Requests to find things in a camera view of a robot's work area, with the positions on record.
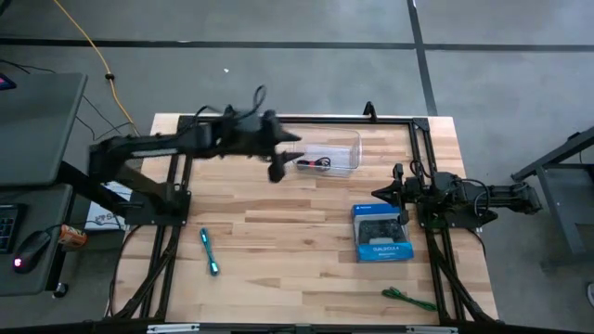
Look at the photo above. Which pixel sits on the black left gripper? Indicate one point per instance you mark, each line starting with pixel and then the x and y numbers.
pixel 250 134

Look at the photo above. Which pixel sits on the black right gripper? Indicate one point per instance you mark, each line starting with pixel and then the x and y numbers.
pixel 410 190

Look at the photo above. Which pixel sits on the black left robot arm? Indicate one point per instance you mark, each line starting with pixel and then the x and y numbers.
pixel 153 146

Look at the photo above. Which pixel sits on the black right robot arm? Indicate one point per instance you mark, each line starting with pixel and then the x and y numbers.
pixel 464 192

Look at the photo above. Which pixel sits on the clear plastic container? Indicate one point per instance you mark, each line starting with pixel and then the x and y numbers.
pixel 343 148

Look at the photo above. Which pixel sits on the blue DualShock controller box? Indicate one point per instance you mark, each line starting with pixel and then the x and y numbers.
pixel 383 253

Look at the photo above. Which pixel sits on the black metal stand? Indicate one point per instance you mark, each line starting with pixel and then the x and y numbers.
pixel 573 144

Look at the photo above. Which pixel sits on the white printed paper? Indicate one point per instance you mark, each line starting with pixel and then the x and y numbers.
pixel 99 218

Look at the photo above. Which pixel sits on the orange snack packet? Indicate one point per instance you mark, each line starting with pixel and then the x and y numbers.
pixel 73 235

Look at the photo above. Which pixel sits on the grey desk top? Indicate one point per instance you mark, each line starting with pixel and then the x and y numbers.
pixel 37 130

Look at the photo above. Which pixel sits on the dark keyboard desk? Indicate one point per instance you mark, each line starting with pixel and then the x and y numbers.
pixel 42 204

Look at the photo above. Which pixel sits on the black desk caster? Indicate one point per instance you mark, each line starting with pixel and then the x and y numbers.
pixel 60 290

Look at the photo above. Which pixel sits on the black computer mouse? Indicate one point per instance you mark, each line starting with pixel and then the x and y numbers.
pixel 32 250

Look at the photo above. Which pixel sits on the small dark lit device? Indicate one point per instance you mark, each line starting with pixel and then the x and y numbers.
pixel 5 82

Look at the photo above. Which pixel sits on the black keyboard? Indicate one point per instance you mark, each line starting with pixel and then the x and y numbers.
pixel 7 227

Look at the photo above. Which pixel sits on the black metal table frame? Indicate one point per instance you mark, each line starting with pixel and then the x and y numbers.
pixel 371 120

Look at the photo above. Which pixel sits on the black frame clamp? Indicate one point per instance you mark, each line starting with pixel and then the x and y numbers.
pixel 370 111

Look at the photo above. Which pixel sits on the silver table bracket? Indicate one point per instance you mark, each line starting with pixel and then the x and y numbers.
pixel 172 328
pixel 431 330

